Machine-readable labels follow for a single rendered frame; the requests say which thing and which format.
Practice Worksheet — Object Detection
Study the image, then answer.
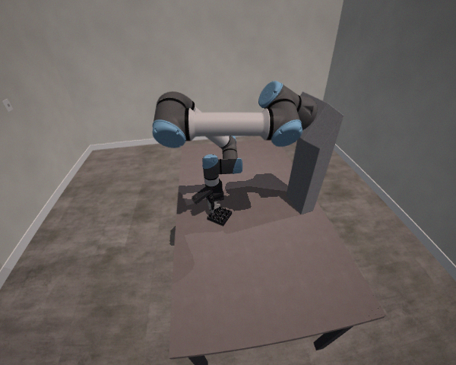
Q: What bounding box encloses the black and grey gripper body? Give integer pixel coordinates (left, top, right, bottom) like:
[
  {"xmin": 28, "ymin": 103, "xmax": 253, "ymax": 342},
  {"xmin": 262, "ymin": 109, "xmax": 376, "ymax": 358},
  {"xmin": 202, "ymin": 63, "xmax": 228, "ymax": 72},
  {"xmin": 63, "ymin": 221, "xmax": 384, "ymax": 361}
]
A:
[{"xmin": 205, "ymin": 179, "xmax": 224, "ymax": 203}]

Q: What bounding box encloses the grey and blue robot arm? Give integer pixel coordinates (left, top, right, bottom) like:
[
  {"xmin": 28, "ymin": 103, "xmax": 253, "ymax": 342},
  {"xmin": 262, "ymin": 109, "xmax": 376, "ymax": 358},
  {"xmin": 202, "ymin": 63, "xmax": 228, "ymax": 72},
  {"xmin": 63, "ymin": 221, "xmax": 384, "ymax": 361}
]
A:
[{"xmin": 153, "ymin": 81, "xmax": 318, "ymax": 186}]

